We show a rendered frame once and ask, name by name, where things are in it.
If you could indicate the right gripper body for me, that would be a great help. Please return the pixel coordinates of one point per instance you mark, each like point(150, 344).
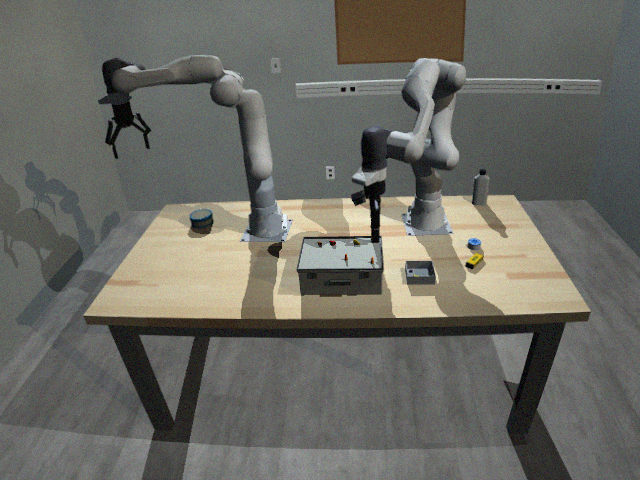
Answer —
point(123, 112)

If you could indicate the grey bottle with black cap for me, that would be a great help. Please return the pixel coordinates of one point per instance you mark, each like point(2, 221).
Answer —
point(480, 189)

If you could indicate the yellow pocket level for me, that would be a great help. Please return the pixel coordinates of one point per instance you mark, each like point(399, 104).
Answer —
point(474, 260)

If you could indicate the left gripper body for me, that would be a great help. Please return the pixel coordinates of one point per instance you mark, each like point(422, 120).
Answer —
point(375, 190)

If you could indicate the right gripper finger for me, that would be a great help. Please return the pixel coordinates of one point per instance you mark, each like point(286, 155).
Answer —
point(115, 134)
point(146, 132)

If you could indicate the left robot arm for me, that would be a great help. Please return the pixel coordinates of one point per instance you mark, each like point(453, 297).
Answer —
point(378, 144)

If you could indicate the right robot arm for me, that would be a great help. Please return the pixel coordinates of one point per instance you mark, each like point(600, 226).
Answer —
point(266, 218)

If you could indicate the grey cylinder with blue top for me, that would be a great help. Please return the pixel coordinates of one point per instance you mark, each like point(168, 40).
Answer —
point(474, 244)

